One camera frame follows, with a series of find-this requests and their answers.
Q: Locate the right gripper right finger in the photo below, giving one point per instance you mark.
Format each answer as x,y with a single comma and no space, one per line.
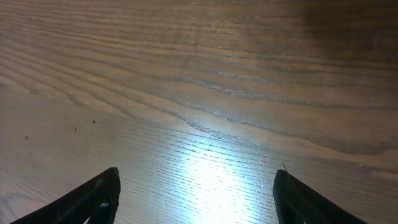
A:
297,203

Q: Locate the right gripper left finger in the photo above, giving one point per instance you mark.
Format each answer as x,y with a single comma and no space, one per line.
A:
94,202

